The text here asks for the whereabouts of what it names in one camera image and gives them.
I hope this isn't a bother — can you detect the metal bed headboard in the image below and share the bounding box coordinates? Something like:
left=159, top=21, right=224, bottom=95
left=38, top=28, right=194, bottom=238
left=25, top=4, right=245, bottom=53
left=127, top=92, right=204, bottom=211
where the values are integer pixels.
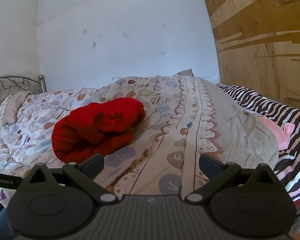
left=0, top=74, right=47, bottom=120

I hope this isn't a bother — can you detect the dotted patchwork quilt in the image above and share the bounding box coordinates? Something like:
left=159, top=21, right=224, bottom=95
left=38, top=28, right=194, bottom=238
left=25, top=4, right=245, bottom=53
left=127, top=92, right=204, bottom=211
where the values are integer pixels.
left=0, top=76, right=280, bottom=196

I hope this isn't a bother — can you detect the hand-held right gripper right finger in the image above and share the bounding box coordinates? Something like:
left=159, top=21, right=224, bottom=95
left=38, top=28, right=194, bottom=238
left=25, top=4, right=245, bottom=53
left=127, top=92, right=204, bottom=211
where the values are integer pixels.
left=181, top=154, right=282, bottom=204

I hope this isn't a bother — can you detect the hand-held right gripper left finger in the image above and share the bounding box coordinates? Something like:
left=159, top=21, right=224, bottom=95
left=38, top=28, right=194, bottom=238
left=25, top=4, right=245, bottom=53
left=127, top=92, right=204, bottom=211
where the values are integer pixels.
left=23, top=153, right=119, bottom=205

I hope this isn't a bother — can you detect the person's leg in jeans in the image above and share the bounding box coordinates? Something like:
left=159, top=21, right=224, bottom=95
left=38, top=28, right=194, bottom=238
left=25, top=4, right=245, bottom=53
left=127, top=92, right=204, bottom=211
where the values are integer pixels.
left=0, top=206, right=18, bottom=240

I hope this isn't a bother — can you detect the wooden board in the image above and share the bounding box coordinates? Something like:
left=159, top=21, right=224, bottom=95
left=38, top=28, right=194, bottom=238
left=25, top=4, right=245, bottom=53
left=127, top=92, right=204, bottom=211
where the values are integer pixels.
left=197, top=0, right=300, bottom=117

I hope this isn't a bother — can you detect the red long-sleeve top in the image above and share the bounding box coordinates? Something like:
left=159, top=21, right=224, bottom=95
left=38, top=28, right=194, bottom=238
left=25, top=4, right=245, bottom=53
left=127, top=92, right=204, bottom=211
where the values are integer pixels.
left=51, top=97, right=146, bottom=164

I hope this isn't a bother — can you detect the pink cloth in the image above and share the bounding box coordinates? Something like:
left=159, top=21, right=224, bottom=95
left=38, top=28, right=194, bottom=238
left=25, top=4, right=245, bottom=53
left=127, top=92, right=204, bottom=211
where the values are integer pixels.
left=255, top=116, right=295, bottom=152

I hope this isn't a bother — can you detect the black white striped bedsheet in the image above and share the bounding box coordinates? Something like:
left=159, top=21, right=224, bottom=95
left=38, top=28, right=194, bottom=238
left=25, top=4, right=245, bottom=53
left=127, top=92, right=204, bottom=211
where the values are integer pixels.
left=0, top=84, right=300, bottom=203

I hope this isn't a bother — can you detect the grey pillow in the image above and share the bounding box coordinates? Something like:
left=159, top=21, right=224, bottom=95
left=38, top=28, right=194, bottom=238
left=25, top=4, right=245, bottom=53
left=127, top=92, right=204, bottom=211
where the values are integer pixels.
left=177, top=68, right=194, bottom=77

